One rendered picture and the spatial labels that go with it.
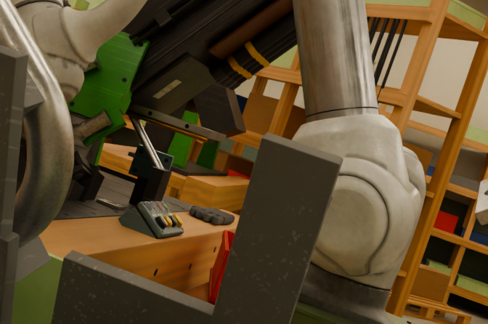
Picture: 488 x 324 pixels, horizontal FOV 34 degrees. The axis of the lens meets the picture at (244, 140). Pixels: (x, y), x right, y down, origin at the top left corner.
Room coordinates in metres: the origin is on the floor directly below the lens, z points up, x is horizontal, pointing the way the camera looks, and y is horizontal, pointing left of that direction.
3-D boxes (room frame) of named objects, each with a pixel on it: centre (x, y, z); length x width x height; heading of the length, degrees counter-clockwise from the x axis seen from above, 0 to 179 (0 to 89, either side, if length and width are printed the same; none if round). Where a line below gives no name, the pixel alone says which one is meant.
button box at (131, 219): (1.62, 0.12, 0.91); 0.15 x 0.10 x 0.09; 167
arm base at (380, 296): (1.31, -0.22, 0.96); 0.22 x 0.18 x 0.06; 178
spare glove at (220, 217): (2.16, 0.02, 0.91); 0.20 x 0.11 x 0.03; 165
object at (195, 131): (1.93, 0.25, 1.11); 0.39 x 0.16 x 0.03; 77
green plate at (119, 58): (1.79, 0.32, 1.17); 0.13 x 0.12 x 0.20; 167
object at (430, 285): (8.39, -2.13, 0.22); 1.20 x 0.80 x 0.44; 121
